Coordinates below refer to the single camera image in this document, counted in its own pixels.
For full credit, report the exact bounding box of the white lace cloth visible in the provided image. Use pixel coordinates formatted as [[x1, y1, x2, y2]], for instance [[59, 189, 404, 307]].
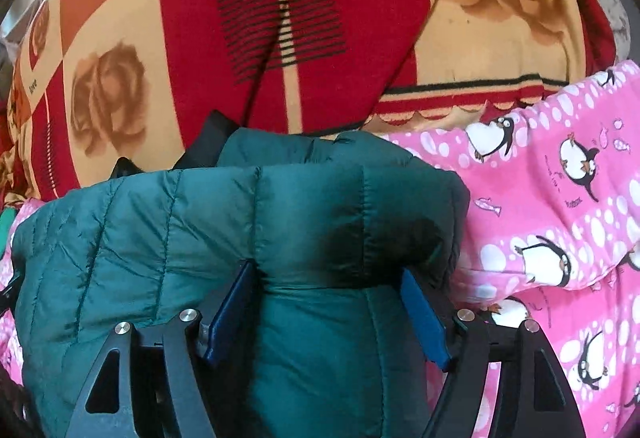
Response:
[[585, 0, 632, 63]]

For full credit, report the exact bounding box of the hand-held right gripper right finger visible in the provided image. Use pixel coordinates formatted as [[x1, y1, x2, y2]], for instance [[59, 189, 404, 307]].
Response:
[[401, 268, 587, 438]]

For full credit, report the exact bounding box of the green puffer jacket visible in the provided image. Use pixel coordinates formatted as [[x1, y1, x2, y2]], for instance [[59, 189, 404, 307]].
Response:
[[11, 110, 471, 438]]

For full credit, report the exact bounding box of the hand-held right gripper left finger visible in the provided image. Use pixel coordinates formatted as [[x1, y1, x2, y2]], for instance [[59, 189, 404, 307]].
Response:
[[65, 259, 261, 438]]

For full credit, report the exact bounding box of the red yellow rose blanket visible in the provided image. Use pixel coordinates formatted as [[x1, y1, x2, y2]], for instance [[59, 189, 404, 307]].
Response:
[[0, 0, 631, 209]]

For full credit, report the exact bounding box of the pink penguin print blanket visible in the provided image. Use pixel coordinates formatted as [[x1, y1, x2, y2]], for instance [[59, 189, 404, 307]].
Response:
[[0, 60, 640, 438]]

